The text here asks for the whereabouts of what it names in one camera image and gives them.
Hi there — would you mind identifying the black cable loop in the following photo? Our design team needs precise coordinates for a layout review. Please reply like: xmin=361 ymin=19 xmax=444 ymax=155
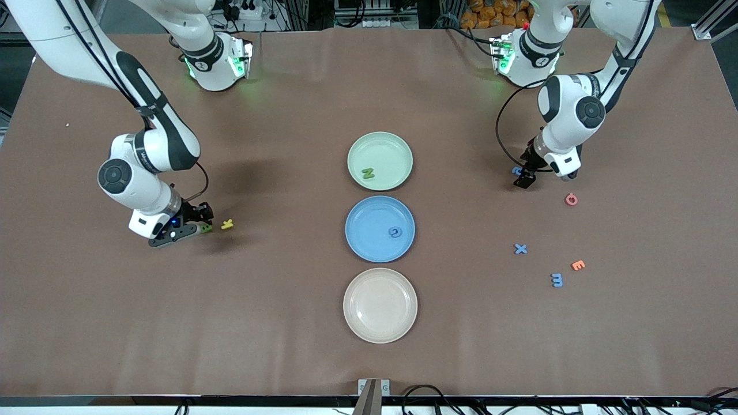
xmin=402 ymin=385 xmax=462 ymax=415

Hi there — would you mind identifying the green plate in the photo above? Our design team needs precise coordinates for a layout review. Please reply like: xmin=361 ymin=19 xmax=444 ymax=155
xmin=347 ymin=131 xmax=414 ymax=191

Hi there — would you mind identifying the aluminium frame post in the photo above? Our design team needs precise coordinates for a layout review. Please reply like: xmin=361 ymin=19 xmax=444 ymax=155
xmin=692 ymin=0 xmax=738 ymax=41

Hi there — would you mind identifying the metal mount bracket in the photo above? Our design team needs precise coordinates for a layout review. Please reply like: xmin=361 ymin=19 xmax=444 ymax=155
xmin=353 ymin=378 xmax=391 ymax=415

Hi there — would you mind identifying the white power strip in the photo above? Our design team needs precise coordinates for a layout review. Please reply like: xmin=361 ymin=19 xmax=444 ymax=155
xmin=222 ymin=0 xmax=272 ymax=21

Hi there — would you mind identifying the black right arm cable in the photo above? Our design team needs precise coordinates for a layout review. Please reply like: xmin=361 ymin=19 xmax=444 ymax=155
xmin=193 ymin=161 xmax=210 ymax=205

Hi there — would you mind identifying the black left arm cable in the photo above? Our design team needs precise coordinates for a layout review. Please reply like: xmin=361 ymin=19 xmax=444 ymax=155
xmin=496 ymin=78 xmax=548 ymax=171

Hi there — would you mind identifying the beige plate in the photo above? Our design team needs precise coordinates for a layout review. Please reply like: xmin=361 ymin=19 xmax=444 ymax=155
xmin=342 ymin=267 xmax=419 ymax=345

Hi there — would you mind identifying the blue plate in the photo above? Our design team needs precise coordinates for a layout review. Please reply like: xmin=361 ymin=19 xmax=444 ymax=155
xmin=345 ymin=195 xmax=416 ymax=263

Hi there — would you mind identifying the orange items pile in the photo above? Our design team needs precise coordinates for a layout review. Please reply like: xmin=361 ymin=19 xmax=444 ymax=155
xmin=460 ymin=0 xmax=528 ymax=29

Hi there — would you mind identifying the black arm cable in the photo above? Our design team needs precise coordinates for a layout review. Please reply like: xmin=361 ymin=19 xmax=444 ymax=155
xmin=193 ymin=161 xmax=210 ymax=205
xmin=496 ymin=78 xmax=548 ymax=171

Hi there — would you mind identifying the background equipment box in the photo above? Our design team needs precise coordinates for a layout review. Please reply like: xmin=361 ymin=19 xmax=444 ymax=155
xmin=334 ymin=0 xmax=419 ymax=29

